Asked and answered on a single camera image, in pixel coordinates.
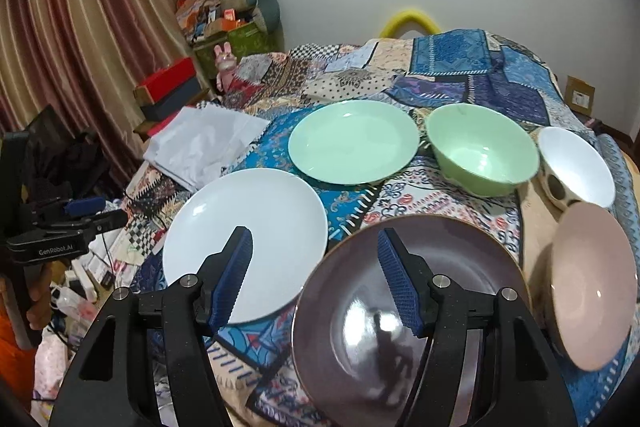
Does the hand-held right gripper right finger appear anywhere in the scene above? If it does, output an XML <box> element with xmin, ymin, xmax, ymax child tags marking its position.
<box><xmin>376</xmin><ymin>228</ymin><xmax>581</xmax><ymax>427</ymax></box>

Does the pink plate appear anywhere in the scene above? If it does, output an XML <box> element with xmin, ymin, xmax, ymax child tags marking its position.
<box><xmin>545</xmin><ymin>201</ymin><xmax>639</xmax><ymax>372</ymax></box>

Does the person's left hand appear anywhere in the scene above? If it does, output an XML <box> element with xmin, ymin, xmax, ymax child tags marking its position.
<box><xmin>26</xmin><ymin>264</ymin><xmax>54</xmax><ymax>343</ymax></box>

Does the red flat box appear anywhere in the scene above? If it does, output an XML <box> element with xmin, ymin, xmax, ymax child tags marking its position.
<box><xmin>139</xmin><ymin>113</ymin><xmax>191</xmax><ymax>138</ymax></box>

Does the small cardboard box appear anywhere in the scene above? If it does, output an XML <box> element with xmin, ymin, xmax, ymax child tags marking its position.
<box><xmin>565</xmin><ymin>76</ymin><xmax>597</xmax><ymax>118</ymax></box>

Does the pile of small boxes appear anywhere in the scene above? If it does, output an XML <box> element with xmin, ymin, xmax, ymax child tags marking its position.
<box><xmin>175</xmin><ymin>0</ymin><xmax>261</xmax><ymax>42</ymax></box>

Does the green box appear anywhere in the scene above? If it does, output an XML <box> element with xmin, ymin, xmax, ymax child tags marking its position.
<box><xmin>192</xmin><ymin>19</ymin><xmax>278</xmax><ymax>78</ymax></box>

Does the black bag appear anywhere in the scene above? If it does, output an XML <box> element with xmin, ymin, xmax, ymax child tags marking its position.
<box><xmin>22</xmin><ymin>104</ymin><xmax>126</xmax><ymax>208</ymax></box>

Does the white spotted bowl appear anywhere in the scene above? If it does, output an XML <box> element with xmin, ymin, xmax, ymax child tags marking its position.
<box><xmin>536</xmin><ymin>126</ymin><xmax>616</xmax><ymax>212</ymax></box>

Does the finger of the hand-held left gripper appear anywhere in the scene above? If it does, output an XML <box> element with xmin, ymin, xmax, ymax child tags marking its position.
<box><xmin>36</xmin><ymin>197</ymin><xmax>107</xmax><ymax>224</ymax></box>
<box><xmin>89</xmin><ymin>208</ymin><xmax>129</xmax><ymax>236</ymax></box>

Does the pink bunny toy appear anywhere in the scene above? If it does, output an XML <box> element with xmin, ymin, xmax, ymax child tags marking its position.
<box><xmin>214</xmin><ymin>42</ymin><xmax>240</xmax><ymax>92</ymax></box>

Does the light green plate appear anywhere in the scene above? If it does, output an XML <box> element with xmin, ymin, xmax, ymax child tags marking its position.
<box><xmin>288</xmin><ymin>100</ymin><xmax>420</xmax><ymax>186</ymax></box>

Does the white plate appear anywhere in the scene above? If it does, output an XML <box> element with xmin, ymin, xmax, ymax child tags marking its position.
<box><xmin>162</xmin><ymin>169</ymin><xmax>329</xmax><ymax>325</ymax></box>

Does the person's left forearm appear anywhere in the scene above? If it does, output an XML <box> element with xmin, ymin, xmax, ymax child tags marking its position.
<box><xmin>0</xmin><ymin>277</ymin><xmax>38</xmax><ymax>394</ymax></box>

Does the dark grey box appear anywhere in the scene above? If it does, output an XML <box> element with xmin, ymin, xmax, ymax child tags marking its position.
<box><xmin>140</xmin><ymin>77</ymin><xmax>211</xmax><ymax>120</ymax></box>

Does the dark brown plate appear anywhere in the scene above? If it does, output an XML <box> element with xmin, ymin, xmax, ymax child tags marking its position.
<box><xmin>291</xmin><ymin>213</ymin><xmax>532</xmax><ymax>427</ymax></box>

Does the light green bowl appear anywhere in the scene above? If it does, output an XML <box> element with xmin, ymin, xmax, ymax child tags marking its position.
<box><xmin>425</xmin><ymin>103</ymin><xmax>541</xmax><ymax>198</ymax></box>

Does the white plastic sheet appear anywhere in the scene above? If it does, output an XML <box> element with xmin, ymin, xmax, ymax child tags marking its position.
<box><xmin>143</xmin><ymin>106</ymin><xmax>271</xmax><ymax>192</ymax></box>

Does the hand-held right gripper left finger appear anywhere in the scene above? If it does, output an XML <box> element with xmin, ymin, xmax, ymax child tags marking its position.
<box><xmin>47</xmin><ymin>226</ymin><xmax>255</xmax><ymax>427</ymax></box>

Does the patchwork blanket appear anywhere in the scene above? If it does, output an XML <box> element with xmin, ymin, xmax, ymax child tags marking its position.
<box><xmin>120</xmin><ymin>29</ymin><xmax>640</xmax><ymax>427</ymax></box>

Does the grey-green cushion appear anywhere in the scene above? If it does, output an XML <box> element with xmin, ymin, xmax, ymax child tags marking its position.
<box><xmin>220</xmin><ymin>0</ymin><xmax>282</xmax><ymax>32</ymax></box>

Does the yellow foam tube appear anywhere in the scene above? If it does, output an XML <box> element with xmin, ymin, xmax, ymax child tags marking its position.
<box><xmin>379</xmin><ymin>8</ymin><xmax>442</xmax><ymax>40</ymax></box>

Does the striped pink curtain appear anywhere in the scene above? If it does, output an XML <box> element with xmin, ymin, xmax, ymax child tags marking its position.
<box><xmin>0</xmin><ymin>0</ymin><xmax>188</xmax><ymax>188</ymax></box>

